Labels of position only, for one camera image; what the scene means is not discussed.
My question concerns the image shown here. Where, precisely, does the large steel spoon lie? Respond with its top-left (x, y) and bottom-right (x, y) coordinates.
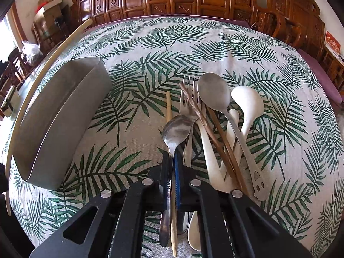
top-left (198, 73), bottom-right (268, 201)

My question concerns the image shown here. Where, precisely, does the grey metal utensil tray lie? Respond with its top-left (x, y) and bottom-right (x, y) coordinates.
top-left (13, 57), bottom-right (112, 190)

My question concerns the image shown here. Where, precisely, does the red sign card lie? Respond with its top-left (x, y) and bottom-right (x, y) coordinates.
top-left (324, 31), bottom-right (341, 57)

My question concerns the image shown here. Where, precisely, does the cream plastic spoon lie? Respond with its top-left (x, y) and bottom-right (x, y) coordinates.
top-left (187, 119), bottom-right (234, 251)

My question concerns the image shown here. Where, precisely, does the palm leaf tablecloth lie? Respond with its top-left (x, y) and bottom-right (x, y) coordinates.
top-left (9, 16), bottom-right (343, 257)

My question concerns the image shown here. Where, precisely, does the light bamboo chopstick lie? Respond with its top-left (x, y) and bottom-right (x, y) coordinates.
top-left (166, 91), bottom-right (178, 257)

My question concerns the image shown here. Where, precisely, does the small steel spoon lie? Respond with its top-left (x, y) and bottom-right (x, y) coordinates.
top-left (159, 115), bottom-right (191, 247)

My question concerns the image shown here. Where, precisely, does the wooden armchair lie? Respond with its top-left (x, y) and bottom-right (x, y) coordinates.
top-left (250, 5), bottom-right (306, 49)

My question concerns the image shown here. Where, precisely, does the white plastic bag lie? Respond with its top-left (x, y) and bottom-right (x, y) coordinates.
top-left (22, 40), bottom-right (44, 66)

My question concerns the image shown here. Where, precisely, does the steel fork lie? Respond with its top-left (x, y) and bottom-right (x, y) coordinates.
top-left (177, 75), bottom-right (198, 235)

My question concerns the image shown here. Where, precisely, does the carved wooden bench back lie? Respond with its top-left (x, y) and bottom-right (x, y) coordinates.
top-left (71, 0), bottom-right (325, 53)

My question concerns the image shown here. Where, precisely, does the brown wooden chopstick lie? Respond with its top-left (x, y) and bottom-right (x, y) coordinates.
top-left (206, 107), bottom-right (248, 195)
top-left (179, 83), bottom-right (246, 193)

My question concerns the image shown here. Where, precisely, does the white ceramic soup spoon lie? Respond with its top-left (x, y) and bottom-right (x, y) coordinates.
top-left (218, 85), bottom-right (265, 183)

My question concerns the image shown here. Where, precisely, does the cardboard boxes stack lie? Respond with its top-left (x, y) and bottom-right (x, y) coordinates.
top-left (34, 0), bottom-right (63, 30)

